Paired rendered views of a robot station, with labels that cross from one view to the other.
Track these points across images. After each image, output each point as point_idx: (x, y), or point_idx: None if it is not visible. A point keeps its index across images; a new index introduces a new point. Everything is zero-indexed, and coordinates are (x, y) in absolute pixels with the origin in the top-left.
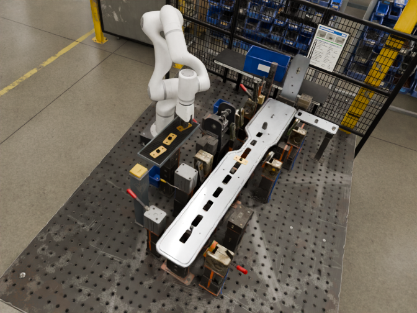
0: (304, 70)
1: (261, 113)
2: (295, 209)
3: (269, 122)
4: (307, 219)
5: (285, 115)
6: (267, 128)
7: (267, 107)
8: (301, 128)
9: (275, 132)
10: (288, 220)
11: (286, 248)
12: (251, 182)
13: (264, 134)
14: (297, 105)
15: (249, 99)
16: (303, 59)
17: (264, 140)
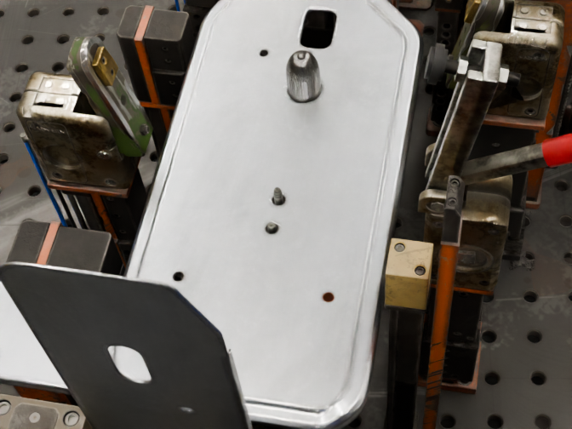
0: (54, 337)
1: (359, 199)
2: (59, 60)
3: (283, 151)
4: (4, 38)
5: (185, 265)
6: (280, 89)
7: (335, 291)
8: (57, 111)
9: (222, 82)
10: (86, 7)
11: None
12: None
13: (287, 41)
14: None
15: (494, 204)
16: (79, 291)
17: (276, 3)
